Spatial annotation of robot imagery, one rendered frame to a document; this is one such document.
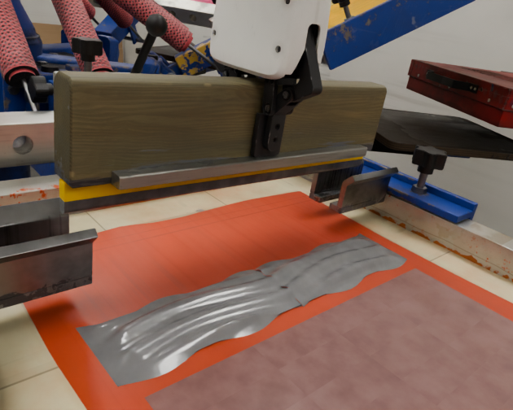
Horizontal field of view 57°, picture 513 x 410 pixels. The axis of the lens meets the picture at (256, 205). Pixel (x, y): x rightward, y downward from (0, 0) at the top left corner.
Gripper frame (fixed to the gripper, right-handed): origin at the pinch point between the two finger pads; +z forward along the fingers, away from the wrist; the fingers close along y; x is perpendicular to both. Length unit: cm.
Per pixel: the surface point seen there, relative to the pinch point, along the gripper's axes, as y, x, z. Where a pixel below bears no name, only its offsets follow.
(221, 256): -0.9, -0.9, 14.0
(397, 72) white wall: -110, 200, 12
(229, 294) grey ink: 5.4, -5.0, 13.4
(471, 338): 20.9, 10.9, 13.9
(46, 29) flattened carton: -411, 124, 38
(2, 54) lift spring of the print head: -48.4, -8.2, 2.2
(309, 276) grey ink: 7.0, 3.9, 13.3
